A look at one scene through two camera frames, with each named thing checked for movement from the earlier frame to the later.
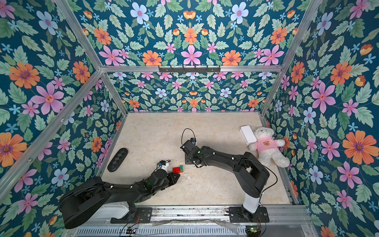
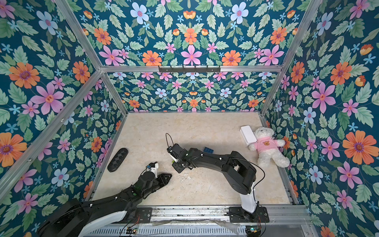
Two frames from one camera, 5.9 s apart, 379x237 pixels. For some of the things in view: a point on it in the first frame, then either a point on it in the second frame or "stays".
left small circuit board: (131, 231) stays
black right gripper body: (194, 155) to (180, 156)
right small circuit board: (253, 230) stays
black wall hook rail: (189, 70) stays
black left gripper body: (171, 180) to (161, 182)
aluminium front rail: (296, 215) stays
